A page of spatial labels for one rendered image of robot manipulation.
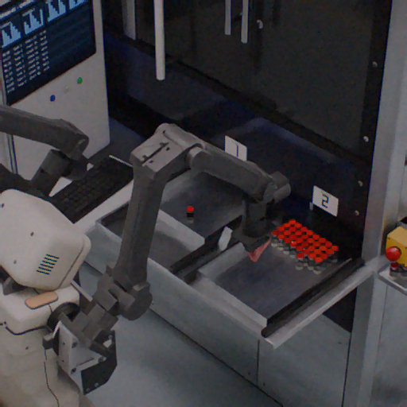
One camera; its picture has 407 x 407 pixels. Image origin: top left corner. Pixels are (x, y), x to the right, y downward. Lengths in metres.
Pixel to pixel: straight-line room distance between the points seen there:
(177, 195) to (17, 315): 0.99
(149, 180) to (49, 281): 0.39
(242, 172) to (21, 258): 0.51
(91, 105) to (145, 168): 1.30
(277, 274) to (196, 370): 1.02
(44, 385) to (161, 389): 1.24
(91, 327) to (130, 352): 1.64
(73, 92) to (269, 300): 0.92
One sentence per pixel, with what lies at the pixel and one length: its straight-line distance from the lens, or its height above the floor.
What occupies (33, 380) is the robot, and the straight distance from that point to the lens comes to 2.60.
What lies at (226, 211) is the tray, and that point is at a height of 0.88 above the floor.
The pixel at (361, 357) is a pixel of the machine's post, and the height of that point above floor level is 0.54.
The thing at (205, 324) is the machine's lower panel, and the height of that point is 0.21.
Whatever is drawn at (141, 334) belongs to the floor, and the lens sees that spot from 4.01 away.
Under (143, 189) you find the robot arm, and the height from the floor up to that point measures 1.54.
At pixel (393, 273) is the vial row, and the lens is 2.94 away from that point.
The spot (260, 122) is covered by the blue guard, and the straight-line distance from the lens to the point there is 3.01.
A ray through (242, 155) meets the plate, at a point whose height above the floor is 1.02.
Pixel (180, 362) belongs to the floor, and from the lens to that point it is 3.90.
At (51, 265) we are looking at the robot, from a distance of 2.35.
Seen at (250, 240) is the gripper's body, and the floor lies 1.18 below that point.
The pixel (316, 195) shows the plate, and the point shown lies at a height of 1.02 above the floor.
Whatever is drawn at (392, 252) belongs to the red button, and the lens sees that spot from 2.84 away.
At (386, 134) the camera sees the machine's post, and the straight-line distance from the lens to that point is 2.71.
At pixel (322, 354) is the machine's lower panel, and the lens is 3.34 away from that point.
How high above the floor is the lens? 2.85
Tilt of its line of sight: 39 degrees down
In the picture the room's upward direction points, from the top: straight up
